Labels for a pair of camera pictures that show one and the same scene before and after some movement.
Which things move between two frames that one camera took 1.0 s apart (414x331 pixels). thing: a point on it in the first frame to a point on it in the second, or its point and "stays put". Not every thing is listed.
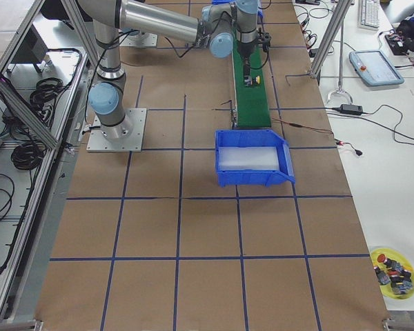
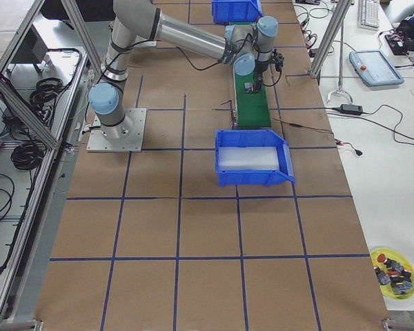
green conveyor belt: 251,101 stays put
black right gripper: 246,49 to 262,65
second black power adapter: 355,109 stays put
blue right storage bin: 252,156 stays put
